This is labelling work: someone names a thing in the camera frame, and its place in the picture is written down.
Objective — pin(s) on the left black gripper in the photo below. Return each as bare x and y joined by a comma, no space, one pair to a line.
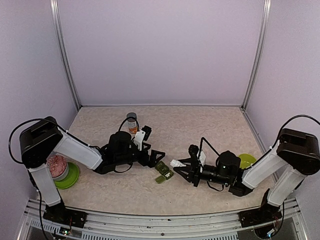
144,161

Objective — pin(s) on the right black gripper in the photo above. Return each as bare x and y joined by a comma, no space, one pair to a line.
193,171

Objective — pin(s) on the small white pill bottle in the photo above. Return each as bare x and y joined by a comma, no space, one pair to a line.
177,164

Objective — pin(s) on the green weekly pill organizer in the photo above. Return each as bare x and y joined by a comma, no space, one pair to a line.
162,168

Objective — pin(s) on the orange pill bottle grey cap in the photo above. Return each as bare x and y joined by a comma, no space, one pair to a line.
131,122

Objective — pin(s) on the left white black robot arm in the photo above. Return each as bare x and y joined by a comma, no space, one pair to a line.
32,142

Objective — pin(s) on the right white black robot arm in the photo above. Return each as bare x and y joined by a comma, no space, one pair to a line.
295,150

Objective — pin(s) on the green bowl right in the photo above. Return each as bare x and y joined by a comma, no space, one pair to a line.
246,160

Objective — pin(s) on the green plate left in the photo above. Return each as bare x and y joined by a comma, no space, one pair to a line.
70,179

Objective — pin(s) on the red patterned round tin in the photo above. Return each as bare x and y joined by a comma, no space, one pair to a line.
58,167

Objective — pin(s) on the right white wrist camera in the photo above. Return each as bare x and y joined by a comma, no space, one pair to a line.
197,156

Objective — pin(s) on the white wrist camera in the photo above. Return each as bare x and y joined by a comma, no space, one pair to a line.
141,136
197,156

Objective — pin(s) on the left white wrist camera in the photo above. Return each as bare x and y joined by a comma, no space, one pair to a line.
141,136

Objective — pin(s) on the front aluminium rail base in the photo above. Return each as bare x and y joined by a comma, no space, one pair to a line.
101,225

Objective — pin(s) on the left aluminium frame post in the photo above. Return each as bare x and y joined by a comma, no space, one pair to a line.
63,53

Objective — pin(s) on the aluminium frame post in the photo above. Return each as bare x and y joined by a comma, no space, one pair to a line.
258,53
63,53

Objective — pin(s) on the right aluminium frame post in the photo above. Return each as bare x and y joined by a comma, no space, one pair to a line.
258,53

